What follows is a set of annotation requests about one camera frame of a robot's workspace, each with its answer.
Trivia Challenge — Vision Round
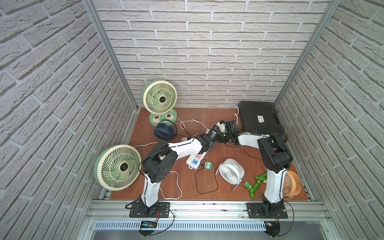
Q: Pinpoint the green USB charger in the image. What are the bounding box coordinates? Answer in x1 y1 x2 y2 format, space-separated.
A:
204 161 213 170

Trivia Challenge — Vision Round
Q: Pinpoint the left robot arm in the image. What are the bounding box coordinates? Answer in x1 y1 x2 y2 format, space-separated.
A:
140 126 221 208

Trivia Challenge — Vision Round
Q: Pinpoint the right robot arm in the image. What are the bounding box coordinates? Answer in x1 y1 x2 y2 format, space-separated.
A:
221 133 292 215

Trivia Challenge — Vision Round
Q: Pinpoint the white power strip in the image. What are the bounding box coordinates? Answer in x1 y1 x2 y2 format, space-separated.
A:
185 129 211 171

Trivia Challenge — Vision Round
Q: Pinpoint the white desk fan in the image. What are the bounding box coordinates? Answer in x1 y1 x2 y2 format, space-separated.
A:
215 159 245 190

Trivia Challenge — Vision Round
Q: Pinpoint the navy blue desk fan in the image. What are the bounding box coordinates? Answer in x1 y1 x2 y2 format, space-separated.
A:
153 120 178 141

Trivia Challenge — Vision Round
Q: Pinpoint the green fan at back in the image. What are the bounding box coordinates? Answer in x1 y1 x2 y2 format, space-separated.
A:
142 79 177 127

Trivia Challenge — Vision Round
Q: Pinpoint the orange desk fan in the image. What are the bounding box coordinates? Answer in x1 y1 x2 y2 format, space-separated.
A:
283 171 303 199

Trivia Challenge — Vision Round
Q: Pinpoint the large green fan front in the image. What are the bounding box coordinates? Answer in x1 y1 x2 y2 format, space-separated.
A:
94 145 142 191

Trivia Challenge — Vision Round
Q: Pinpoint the black tool case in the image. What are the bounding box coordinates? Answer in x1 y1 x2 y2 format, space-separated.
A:
239 101 288 143

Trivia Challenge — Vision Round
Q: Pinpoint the small green circuit board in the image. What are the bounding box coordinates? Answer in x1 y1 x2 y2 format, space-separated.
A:
140 221 158 229

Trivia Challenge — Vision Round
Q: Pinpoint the black cable of orange fan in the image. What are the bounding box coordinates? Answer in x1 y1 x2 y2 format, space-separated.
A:
224 142 256 161

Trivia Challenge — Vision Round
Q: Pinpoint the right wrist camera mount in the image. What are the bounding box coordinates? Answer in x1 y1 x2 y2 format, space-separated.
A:
217 120 240 135

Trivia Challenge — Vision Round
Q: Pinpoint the black cable of white fan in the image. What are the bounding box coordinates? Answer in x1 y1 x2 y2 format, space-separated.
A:
194 159 221 195

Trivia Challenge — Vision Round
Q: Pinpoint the white cable of back fan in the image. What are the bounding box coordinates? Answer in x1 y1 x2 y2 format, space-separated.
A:
176 117 209 131

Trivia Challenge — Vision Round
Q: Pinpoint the white fan power cable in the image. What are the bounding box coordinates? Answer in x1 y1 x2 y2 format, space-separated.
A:
134 142 183 201

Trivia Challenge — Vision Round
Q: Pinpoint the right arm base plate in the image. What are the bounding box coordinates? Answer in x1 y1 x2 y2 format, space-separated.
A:
246 202 288 219

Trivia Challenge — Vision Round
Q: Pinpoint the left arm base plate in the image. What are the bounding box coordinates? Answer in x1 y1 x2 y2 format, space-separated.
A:
125 201 171 218

